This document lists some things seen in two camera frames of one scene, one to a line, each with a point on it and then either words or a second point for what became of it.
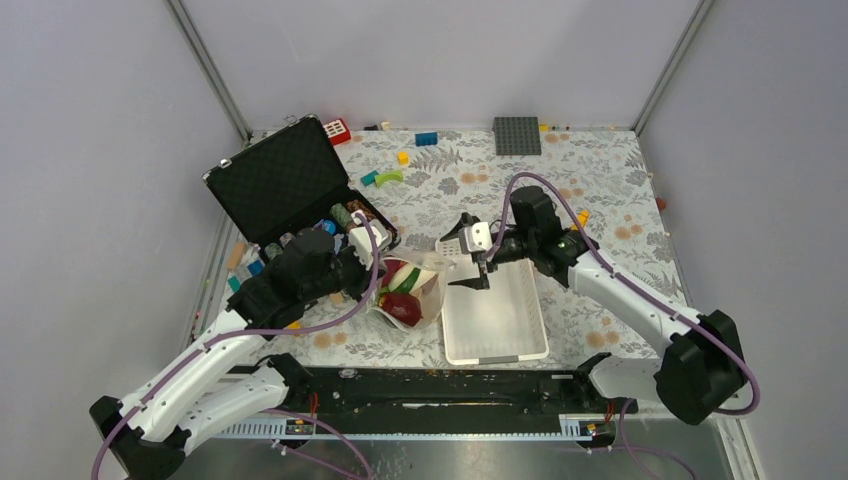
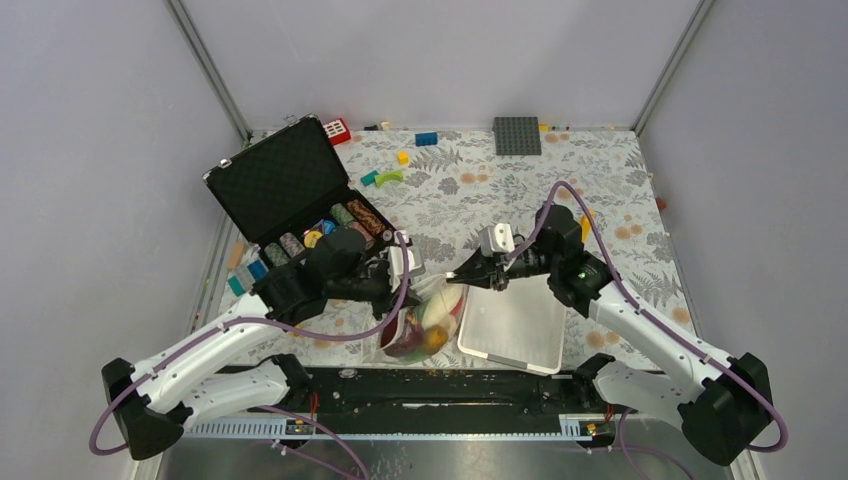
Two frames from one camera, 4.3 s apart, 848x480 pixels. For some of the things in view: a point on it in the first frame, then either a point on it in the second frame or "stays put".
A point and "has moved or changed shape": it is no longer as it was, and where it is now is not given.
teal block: (369, 178) stays put
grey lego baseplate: (517, 136) stays put
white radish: (402, 273) -> (438, 309)
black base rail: (431, 393) stays put
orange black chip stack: (357, 205) stays put
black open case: (289, 180) stays put
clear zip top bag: (410, 288) has moved or changed shape
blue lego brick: (425, 139) stays put
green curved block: (397, 175) stays put
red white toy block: (337, 131) stays put
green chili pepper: (408, 282) has moved or changed shape
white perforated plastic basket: (502, 323) has moved or changed shape
